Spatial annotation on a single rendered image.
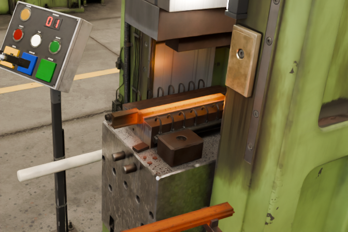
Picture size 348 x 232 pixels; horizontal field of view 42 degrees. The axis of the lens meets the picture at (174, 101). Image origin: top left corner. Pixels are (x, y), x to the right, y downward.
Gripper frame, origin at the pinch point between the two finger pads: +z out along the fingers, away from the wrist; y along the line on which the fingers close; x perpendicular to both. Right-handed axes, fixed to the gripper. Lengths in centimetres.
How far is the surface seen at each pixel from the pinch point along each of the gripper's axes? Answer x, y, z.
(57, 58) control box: 5.7, 2.8, 13.2
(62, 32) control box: 15.2, 1.0, 13.2
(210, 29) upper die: 29, 61, 7
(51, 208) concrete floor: -73, -33, 88
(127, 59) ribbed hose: 14.2, 21.4, 29.3
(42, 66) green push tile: 1.1, -2.1, 12.5
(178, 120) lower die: 0, 57, 15
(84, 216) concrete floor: -70, -14, 93
